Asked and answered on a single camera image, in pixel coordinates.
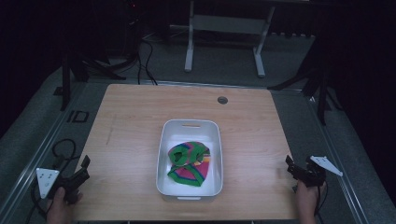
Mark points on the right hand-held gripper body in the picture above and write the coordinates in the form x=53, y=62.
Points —
x=313, y=174

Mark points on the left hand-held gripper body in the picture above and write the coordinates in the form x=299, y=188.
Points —
x=49, y=182

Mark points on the white plastic bin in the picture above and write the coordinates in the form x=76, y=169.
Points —
x=168, y=183

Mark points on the green and pink striped cloth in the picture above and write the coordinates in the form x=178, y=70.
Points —
x=190, y=168

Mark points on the person's right hand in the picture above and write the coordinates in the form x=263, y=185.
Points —
x=306, y=202

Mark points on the person's left hand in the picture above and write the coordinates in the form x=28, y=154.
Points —
x=60, y=210

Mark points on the black tripod stand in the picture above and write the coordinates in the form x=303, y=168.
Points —
x=81, y=67
x=317, y=84

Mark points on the grey table grommet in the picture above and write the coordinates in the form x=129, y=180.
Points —
x=222, y=100

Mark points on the white metal table frame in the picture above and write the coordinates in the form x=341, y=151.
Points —
x=224, y=24

